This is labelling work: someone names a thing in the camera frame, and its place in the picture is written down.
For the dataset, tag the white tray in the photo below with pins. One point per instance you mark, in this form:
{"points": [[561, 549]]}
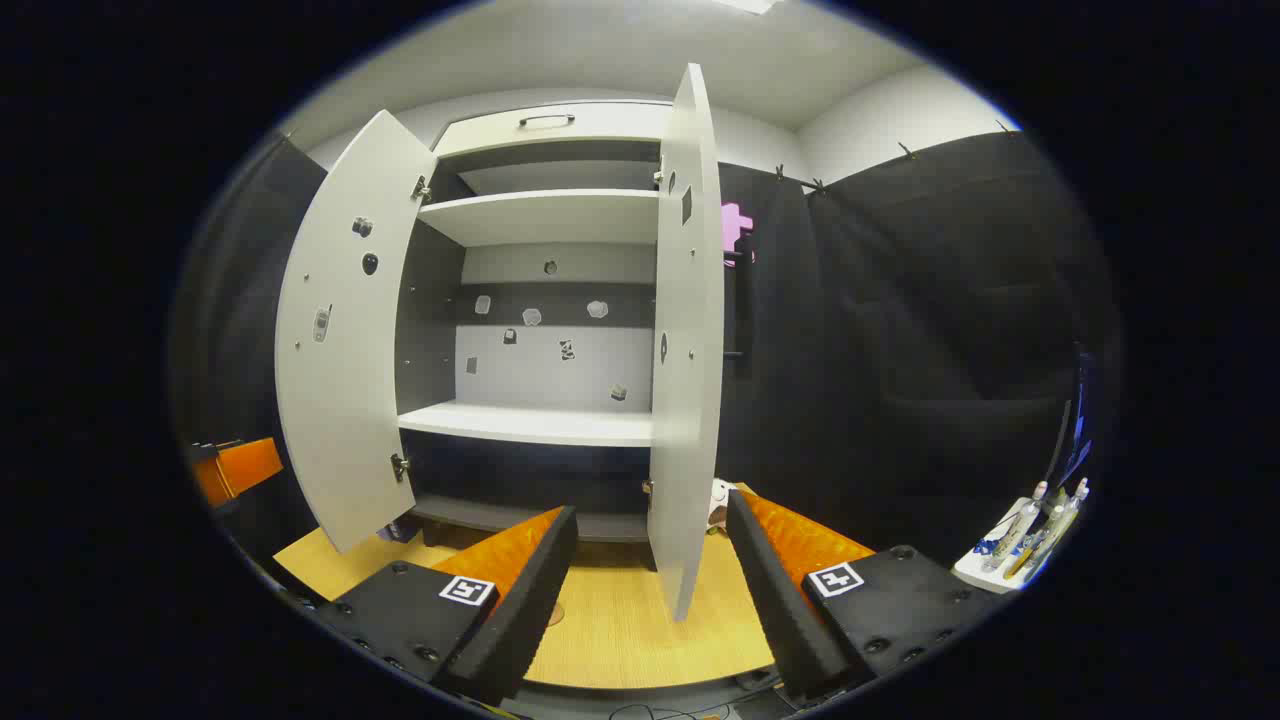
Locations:
{"points": [[975, 572]]}

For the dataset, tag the small purple object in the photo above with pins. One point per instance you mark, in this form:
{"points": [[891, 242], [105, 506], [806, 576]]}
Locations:
{"points": [[402, 531]]}

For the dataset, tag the black backdrop cloth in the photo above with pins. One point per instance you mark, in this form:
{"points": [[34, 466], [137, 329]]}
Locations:
{"points": [[900, 350]]}

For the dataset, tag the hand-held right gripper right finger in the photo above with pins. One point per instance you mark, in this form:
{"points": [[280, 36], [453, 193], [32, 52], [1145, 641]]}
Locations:
{"points": [[775, 610]]}

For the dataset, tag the small white spotted object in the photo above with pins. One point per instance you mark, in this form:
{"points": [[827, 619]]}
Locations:
{"points": [[720, 505]]}

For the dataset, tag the white squeeze tube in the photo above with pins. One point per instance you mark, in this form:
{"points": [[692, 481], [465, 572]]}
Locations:
{"points": [[1040, 540], [1062, 525], [1015, 530]]}

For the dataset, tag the white and grey cabinet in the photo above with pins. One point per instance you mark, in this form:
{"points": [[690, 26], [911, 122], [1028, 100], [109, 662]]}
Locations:
{"points": [[540, 215]]}

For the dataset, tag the white cabinet door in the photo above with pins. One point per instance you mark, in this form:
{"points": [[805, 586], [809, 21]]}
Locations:
{"points": [[350, 400], [685, 450]]}

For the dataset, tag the long ceiling light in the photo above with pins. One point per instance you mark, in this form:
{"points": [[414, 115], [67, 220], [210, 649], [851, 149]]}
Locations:
{"points": [[745, 5]]}

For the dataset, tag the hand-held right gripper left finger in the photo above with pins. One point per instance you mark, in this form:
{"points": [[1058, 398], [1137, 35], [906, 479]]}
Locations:
{"points": [[520, 620]]}

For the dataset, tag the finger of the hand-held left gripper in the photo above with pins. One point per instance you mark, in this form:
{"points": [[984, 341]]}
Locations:
{"points": [[245, 468]]}

